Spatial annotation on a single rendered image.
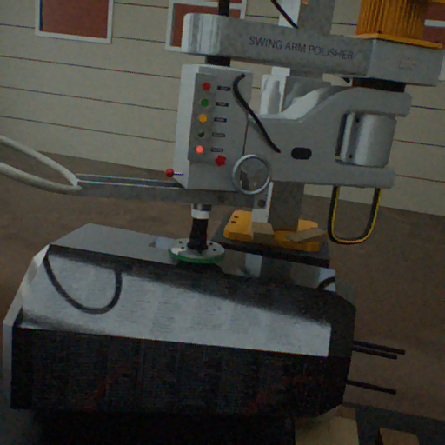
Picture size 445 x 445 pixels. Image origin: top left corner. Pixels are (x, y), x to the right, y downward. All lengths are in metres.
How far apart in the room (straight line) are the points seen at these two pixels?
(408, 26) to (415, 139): 5.92
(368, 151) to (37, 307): 1.35
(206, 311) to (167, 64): 6.79
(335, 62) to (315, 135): 0.26
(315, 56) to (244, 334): 0.99
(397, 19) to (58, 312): 1.60
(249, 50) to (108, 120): 7.08
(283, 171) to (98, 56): 7.13
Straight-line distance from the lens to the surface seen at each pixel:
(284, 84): 2.51
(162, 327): 1.81
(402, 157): 7.93
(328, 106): 1.91
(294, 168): 1.88
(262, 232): 2.42
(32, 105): 9.42
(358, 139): 2.05
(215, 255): 1.86
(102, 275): 1.93
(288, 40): 1.82
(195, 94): 1.69
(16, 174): 1.55
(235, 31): 1.75
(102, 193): 1.75
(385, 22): 2.04
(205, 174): 1.75
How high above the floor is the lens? 1.49
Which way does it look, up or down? 15 degrees down
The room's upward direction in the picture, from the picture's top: 7 degrees clockwise
